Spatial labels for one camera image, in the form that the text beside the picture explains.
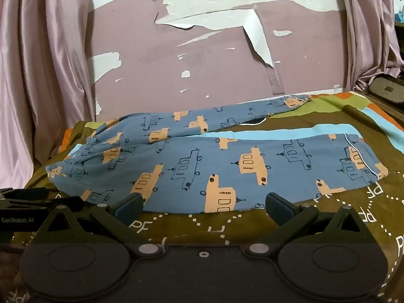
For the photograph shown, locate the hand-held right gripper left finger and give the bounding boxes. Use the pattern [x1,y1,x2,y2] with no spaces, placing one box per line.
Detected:
[30,192,165,258]

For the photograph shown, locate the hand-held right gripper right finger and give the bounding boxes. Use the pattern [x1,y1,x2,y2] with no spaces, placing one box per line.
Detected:
[244,192,377,258]

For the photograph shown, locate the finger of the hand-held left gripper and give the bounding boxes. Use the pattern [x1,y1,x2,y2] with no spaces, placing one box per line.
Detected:
[0,188,49,200]
[0,196,84,212]

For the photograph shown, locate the blue printed pants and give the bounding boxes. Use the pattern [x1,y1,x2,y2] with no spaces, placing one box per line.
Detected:
[45,94,389,214]

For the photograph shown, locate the brown printed bed sheet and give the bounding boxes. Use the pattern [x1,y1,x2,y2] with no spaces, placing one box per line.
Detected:
[0,91,404,303]

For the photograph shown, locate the pink satin curtain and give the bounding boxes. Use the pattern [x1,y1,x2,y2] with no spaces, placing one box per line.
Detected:
[0,0,97,193]
[336,0,404,92]

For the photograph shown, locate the grey patterned bag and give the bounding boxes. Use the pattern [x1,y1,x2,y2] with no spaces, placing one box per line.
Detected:
[368,75,404,103]

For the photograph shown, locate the wooden bed frame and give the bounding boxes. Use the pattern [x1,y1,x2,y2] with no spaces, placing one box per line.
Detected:
[360,90,404,123]

